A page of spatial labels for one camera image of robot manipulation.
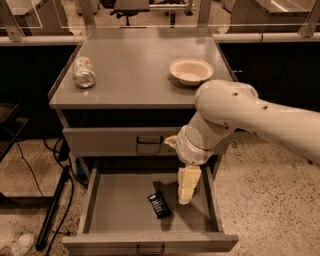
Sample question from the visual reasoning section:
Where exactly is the black middle drawer handle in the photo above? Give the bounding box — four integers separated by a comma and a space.
136, 244, 166, 256

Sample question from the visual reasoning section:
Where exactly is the grey metal drawer cabinet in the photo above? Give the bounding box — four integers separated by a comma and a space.
47, 26, 247, 256

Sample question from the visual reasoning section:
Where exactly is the white sneaker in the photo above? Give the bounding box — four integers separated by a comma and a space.
0, 233, 35, 256

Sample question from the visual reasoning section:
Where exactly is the black desk frame leg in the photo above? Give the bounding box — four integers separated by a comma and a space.
0, 103, 69, 251

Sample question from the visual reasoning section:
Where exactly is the dark blue rxbar wrapper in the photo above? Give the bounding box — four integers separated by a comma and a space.
148, 191, 172, 219

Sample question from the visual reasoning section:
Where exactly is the white paper bowl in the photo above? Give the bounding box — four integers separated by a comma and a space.
169, 58, 214, 86

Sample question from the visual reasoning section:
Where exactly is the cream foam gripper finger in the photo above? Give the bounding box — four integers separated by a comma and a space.
164, 135, 177, 148
178, 165, 201, 205

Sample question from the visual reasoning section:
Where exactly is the open grey middle drawer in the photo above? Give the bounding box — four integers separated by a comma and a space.
62, 168, 239, 256

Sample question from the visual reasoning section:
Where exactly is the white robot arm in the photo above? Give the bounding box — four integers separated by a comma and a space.
165, 80, 320, 205

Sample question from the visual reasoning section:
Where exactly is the black office chair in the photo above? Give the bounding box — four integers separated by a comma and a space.
99, 0, 194, 27

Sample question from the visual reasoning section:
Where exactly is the closed grey top drawer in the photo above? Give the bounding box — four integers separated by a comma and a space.
63, 127, 180, 157

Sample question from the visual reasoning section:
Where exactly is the black floor cable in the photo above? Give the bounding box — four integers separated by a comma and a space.
13, 135, 88, 256

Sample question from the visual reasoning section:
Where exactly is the crushed silver soda can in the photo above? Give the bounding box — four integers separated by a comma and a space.
73, 56, 96, 88

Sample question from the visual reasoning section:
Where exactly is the white horizontal rail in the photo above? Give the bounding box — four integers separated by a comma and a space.
0, 32, 320, 46

